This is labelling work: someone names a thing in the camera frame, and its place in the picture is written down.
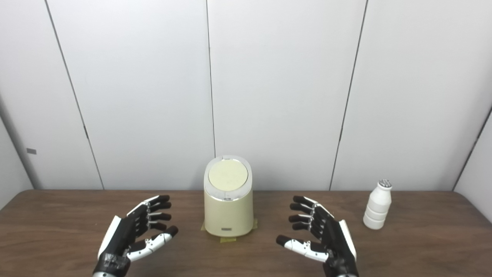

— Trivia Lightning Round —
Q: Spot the small white plastic bottle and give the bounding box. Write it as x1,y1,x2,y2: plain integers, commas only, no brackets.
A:
363,179,393,230

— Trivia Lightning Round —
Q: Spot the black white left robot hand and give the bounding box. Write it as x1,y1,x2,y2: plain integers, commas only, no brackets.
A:
92,195,179,277

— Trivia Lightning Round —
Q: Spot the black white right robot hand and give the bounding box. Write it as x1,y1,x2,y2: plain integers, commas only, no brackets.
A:
276,195,359,277

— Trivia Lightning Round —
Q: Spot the cream-colored bin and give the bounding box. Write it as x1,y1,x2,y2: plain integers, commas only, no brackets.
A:
203,155,254,237

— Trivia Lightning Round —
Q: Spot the round cream bin lid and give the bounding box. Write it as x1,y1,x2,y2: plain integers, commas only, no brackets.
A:
208,160,249,192

